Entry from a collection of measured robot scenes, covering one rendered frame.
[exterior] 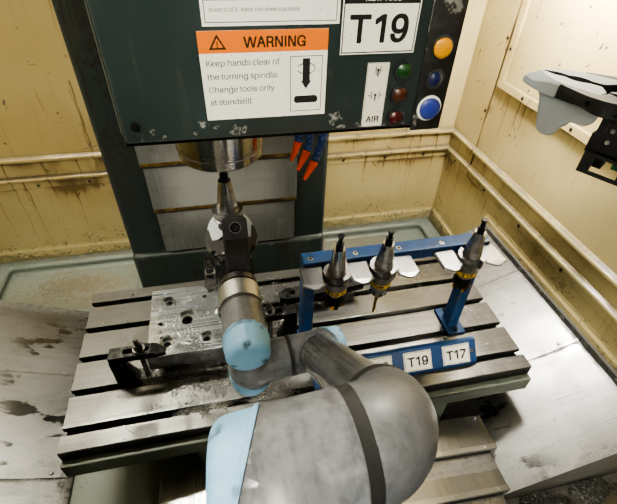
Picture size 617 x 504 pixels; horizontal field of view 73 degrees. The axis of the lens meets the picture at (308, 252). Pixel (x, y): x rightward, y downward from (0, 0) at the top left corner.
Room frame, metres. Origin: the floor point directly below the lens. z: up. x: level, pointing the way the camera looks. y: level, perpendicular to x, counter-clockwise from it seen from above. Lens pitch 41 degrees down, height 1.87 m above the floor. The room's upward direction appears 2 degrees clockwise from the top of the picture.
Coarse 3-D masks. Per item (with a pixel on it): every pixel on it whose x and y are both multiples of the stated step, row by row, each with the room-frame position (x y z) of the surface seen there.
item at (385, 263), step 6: (384, 240) 0.71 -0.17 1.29; (384, 246) 0.70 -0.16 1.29; (390, 246) 0.69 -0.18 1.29; (378, 252) 0.71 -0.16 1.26; (384, 252) 0.69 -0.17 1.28; (390, 252) 0.69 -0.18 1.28; (378, 258) 0.70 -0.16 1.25; (384, 258) 0.69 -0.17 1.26; (390, 258) 0.69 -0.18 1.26; (378, 264) 0.70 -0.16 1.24; (384, 264) 0.69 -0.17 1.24; (390, 264) 0.69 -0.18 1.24; (384, 270) 0.69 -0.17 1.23; (390, 270) 0.69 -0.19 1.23
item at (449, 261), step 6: (432, 252) 0.77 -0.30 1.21; (438, 252) 0.77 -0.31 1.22; (444, 252) 0.77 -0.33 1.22; (450, 252) 0.77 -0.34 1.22; (438, 258) 0.75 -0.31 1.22; (444, 258) 0.75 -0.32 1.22; (450, 258) 0.75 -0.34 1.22; (456, 258) 0.75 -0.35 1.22; (444, 264) 0.73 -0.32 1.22; (450, 264) 0.73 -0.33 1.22; (456, 264) 0.73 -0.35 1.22; (462, 264) 0.73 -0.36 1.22; (450, 270) 0.71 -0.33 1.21; (456, 270) 0.71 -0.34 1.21
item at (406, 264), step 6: (396, 258) 0.74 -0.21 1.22; (402, 258) 0.74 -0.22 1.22; (408, 258) 0.74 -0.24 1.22; (402, 264) 0.72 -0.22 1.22; (408, 264) 0.72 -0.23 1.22; (414, 264) 0.72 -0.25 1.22; (402, 270) 0.70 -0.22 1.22; (408, 270) 0.70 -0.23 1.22; (414, 270) 0.70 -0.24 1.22; (402, 276) 0.69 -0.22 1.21; (408, 276) 0.69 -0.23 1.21; (414, 276) 0.69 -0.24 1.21
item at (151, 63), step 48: (96, 0) 0.50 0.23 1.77; (144, 0) 0.51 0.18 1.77; (192, 0) 0.52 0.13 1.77; (432, 0) 0.58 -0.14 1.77; (144, 48) 0.51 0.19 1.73; (192, 48) 0.52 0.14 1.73; (336, 48) 0.56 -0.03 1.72; (144, 96) 0.50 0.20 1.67; (192, 96) 0.52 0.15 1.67; (336, 96) 0.56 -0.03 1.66; (144, 144) 0.51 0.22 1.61
